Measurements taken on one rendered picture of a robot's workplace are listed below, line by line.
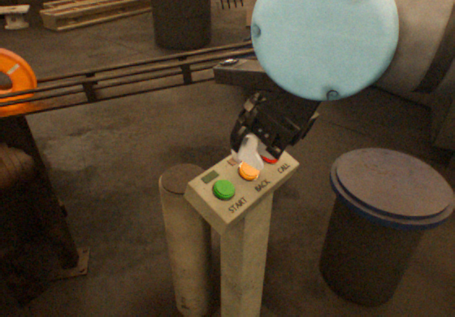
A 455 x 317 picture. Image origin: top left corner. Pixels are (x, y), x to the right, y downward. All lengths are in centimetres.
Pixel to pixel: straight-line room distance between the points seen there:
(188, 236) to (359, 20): 71
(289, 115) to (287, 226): 100
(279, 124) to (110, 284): 98
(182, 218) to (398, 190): 57
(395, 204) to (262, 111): 59
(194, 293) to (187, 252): 18
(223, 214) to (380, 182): 53
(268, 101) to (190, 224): 45
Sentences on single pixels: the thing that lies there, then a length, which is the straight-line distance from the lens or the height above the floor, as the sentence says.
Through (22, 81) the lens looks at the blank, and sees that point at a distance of 94.
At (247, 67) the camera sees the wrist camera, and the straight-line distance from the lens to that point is 46.
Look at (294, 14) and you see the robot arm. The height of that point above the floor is 98.
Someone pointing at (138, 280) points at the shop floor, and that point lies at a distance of 126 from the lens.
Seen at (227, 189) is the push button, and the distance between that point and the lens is 62.
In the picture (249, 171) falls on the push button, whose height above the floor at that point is 61.
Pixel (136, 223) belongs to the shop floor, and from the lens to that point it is 143.
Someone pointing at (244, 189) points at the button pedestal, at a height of 59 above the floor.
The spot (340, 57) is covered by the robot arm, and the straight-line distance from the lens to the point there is 22.
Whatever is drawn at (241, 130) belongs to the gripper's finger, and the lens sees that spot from 46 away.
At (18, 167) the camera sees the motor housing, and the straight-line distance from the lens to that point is 102.
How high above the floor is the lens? 102
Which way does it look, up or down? 34 degrees down
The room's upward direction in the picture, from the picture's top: straight up
